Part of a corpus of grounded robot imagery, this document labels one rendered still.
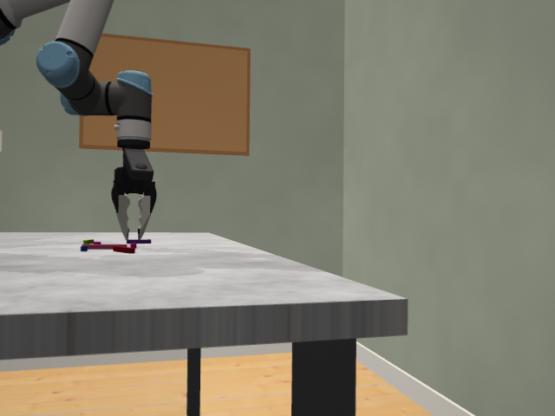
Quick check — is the purple rod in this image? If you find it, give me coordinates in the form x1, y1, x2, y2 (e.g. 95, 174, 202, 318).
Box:
127, 239, 151, 244

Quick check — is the red rod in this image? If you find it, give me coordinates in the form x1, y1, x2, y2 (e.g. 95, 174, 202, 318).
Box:
114, 246, 135, 254

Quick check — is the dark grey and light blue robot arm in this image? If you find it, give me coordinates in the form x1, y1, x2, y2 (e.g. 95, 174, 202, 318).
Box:
0, 0, 153, 181

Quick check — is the pink rod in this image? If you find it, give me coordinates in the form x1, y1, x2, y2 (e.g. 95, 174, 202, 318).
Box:
82, 244, 127, 250

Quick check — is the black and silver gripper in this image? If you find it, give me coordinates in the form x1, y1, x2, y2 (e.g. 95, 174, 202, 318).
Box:
111, 139, 157, 240

